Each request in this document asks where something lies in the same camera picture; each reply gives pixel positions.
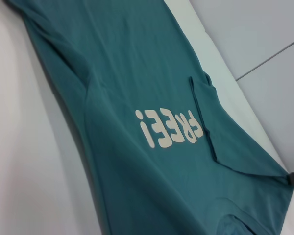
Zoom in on teal t-shirt with FREE print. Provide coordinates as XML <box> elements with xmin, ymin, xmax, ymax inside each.
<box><xmin>2</xmin><ymin>0</ymin><xmax>294</xmax><ymax>235</ymax></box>

